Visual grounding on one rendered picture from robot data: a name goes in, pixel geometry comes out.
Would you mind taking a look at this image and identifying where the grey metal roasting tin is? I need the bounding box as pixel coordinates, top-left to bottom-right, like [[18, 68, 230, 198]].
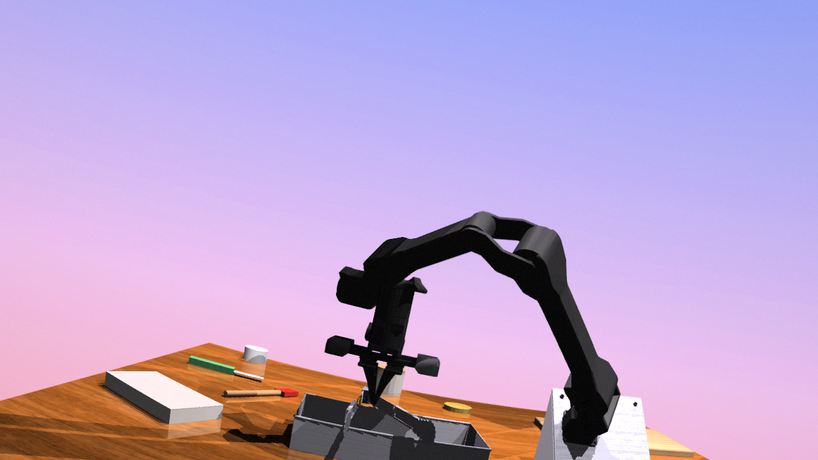
[[289, 393, 492, 460]]

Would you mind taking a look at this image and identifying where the light wooden board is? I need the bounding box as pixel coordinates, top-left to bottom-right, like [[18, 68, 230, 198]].
[[534, 417, 694, 457]]

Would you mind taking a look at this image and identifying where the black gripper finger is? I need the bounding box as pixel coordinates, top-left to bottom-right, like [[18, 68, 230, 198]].
[[373, 365, 403, 405], [357, 362, 378, 404]]

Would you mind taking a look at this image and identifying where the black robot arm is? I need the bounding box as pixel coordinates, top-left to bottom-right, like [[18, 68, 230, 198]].
[[336, 211, 621, 447]]

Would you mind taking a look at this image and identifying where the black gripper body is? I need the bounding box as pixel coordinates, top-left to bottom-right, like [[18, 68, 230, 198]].
[[324, 312, 440, 377]]

